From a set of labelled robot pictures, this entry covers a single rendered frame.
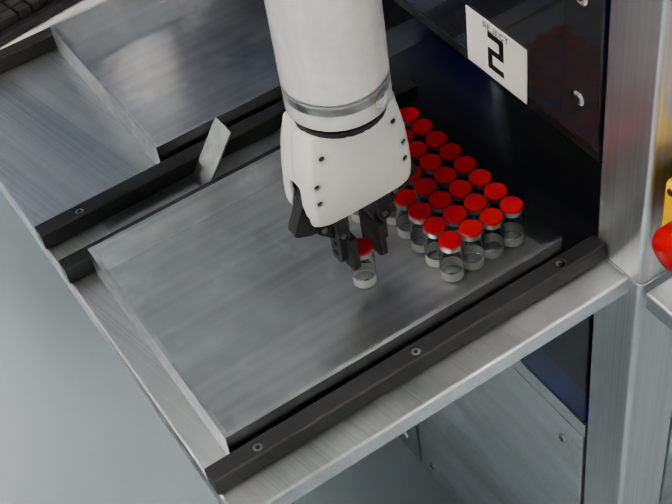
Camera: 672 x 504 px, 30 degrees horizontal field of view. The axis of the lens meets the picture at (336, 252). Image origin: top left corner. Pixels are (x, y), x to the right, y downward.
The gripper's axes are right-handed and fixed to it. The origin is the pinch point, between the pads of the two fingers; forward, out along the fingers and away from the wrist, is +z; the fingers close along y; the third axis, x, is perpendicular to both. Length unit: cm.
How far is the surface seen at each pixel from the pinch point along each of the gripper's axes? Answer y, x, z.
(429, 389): 2.5, 13.1, 6.0
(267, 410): 15.2, 9.0, 2.4
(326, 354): 7.4, 4.8, 5.7
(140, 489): 18, -55, 94
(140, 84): 3.4, -38.8, 5.6
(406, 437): -18, -29, 81
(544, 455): -18, 3, 47
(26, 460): 32, -72, 94
